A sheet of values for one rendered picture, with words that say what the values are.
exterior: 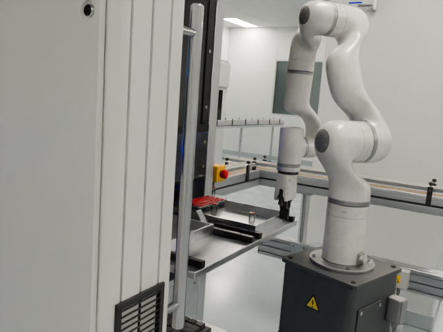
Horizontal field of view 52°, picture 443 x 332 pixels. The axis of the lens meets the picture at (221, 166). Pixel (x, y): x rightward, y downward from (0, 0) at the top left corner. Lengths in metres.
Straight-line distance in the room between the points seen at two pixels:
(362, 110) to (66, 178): 0.93
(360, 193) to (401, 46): 1.79
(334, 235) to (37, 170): 0.89
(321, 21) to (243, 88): 9.38
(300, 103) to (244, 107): 9.17
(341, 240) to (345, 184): 0.16
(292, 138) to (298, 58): 0.27
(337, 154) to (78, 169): 0.78
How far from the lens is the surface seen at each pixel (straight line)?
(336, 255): 1.38
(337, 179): 1.33
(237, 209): 1.84
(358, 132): 1.31
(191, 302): 2.03
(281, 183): 1.62
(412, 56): 3.01
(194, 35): 0.82
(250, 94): 10.69
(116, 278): 0.72
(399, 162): 3.01
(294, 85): 1.58
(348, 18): 1.48
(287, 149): 1.60
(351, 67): 1.40
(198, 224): 1.53
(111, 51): 0.66
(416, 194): 2.39
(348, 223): 1.35
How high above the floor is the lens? 1.32
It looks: 8 degrees down
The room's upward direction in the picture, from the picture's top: 4 degrees clockwise
